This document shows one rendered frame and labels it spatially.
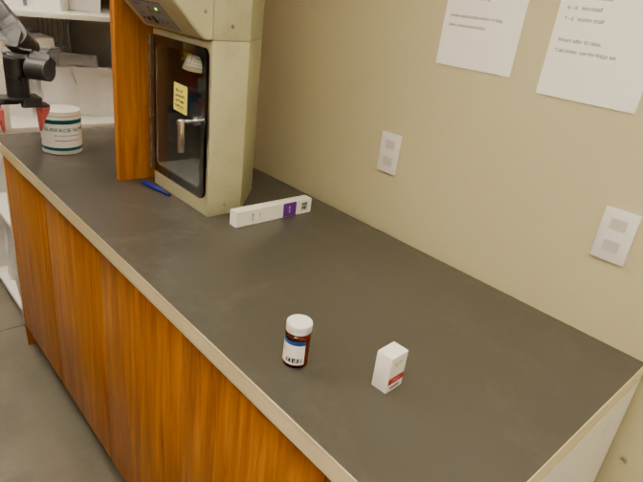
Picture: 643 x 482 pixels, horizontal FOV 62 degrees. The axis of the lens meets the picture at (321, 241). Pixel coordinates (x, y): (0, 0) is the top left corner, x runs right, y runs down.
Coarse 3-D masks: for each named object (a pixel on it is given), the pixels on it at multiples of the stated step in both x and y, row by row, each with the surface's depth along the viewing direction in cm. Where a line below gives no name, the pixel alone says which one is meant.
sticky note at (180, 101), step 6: (174, 84) 146; (180, 84) 144; (174, 90) 147; (180, 90) 144; (186, 90) 142; (174, 96) 147; (180, 96) 145; (186, 96) 143; (174, 102) 148; (180, 102) 146; (186, 102) 144; (174, 108) 149; (180, 108) 146; (186, 108) 144; (186, 114) 145
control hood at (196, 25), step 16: (144, 0) 133; (160, 0) 126; (176, 0) 121; (192, 0) 123; (208, 0) 126; (176, 16) 128; (192, 16) 125; (208, 16) 127; (176, 32) 137; (192, 32) 129; (208, 32) 129
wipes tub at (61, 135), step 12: (60, 108) 182; (72, 108) 184; (48, 120) 178; (60, 120) 179; (72, 120) 181; (48, 132) 180; (60, 132) 180; (72, 132) 183; (48, 144) 182; (60, 144) 182; (72, 144) 184
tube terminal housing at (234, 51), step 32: (224, 0) 128; (256, 0) 139; (160, 32) 149; (224, 32) 132; (256, 32) 146; (224, 64) 135; (256, 64) 153; (224, 96) 139; (256, 96) 160; (224, 128) 142; (224, 160) 146; (224, 192) 150
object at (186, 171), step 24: (168, 48) 145; (192, 48) 136; (168, 72) 147; (192, 72) 138; (168, 96) 150; (192, 96) 140; (168, 120) 153; (168, 144) 156; (192, 144) 145; (168, 168) 159; (192, 168) 148; (192, 192) 151
